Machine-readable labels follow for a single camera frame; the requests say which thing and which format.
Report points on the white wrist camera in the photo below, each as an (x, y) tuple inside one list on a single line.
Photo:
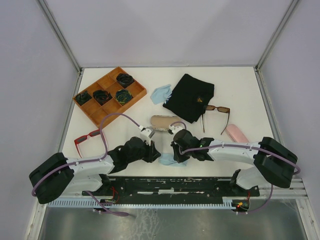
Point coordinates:
[(146, 134), (175, 129)]

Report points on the red sunglasses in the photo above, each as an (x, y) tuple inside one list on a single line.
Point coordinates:
[(92, 134)]

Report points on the pink glasses case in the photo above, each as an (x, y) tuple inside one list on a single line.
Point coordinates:
[(236, 134)]

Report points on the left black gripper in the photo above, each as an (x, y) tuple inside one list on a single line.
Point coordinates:
[(152, 153)]

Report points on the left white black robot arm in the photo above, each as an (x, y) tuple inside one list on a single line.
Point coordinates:
[(59, 175)]

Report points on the right aluminium frame post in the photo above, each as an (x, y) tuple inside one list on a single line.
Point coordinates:
[(277, 33)]

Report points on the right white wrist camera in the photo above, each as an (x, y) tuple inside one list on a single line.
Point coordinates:
[(175, 129)]

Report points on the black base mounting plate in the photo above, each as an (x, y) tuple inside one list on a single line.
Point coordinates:
[(122, 186)]

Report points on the brown sunglasses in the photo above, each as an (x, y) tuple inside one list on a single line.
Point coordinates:
[(220, 109)]

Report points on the wooden compartment tray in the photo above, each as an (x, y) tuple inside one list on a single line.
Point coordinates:
[(113, 93)]

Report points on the light blue cleaning cloth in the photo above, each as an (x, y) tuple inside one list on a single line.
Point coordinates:
[(167, 159)]

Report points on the rolled blue yellow belt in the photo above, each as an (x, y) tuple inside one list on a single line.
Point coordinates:
[(123, 96)]

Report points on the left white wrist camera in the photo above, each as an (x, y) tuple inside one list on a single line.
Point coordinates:
[(146, 134)]

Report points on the rolled black belt middle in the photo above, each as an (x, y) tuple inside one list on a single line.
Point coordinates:
[(102, 96)]

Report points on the aluminium frame post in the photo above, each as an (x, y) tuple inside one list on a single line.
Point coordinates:
[(277, 33), (58, 33)]

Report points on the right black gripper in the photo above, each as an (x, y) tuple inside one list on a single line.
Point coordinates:
[(177, 156)]

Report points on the left aluminium frame post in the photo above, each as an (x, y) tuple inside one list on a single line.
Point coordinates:
[(58, 33)]

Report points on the rolled green black belt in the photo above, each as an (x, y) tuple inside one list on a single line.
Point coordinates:
[(82, 97)]

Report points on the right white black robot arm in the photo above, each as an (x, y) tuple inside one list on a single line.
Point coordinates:
[(270, 161)]

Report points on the black folded cloth pouch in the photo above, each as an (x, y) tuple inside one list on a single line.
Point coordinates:
[(189, 98)]

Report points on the rolled black belt top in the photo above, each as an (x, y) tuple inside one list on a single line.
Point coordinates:
[(124, 79)]

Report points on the crumpled light blue cloth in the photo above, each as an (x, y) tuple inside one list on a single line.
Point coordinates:
[(160, 94)]

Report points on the marble pattern glasses case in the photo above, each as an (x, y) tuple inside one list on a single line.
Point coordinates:
[(162, 122)]

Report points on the white slotted cable duct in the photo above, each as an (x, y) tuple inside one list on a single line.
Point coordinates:
[(161, 201)]

